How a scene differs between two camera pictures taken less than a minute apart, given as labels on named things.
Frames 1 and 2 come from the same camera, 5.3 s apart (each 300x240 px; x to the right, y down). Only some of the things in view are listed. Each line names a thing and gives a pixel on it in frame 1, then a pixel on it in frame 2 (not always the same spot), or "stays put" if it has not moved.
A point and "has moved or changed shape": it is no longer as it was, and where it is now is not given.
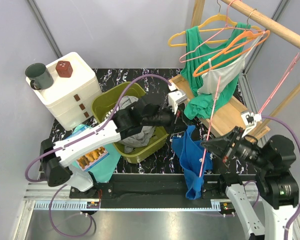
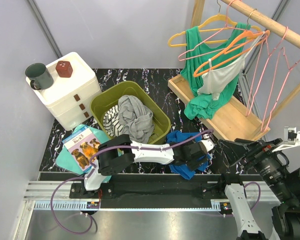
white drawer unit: [70, 99] stays put
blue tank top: [195, 161] has moved or changed shape
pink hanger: [210, 124] -> [289, 68]
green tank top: [200, 59] stays put
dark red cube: [64, 68] stays put
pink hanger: [297, 58] -> [250, 104]
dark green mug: [41, 77] stays put
